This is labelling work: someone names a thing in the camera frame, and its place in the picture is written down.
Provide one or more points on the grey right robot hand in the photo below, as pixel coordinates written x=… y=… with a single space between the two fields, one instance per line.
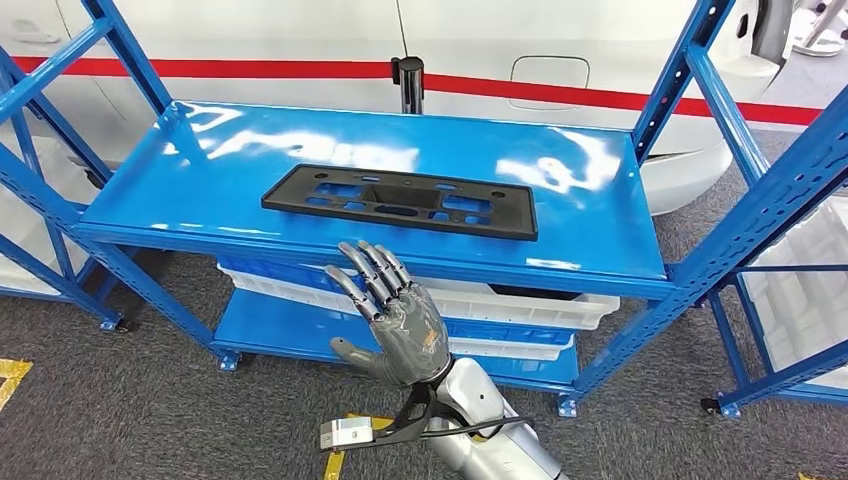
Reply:
x=411 y=331

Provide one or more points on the black plastic car part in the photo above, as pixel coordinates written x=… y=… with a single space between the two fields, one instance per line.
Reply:
x=291 y=195

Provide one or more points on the black part inside bin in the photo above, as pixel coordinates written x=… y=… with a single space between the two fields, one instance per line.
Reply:
x=530 y=291

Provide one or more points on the white car with red stripe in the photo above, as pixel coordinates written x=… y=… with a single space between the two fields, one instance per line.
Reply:
x=265 y=26

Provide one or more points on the stack of white bins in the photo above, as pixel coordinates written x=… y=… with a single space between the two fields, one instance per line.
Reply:
x=20 y=281
x=808 y=298

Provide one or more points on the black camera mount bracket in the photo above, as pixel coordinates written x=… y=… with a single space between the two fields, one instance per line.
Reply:
x=404 y=424

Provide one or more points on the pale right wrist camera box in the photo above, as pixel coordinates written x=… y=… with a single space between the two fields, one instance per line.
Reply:
x=344 y=434

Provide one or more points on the chrome stanchion post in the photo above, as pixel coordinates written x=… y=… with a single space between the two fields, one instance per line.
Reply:
x=411 y=86
x=821 y=43

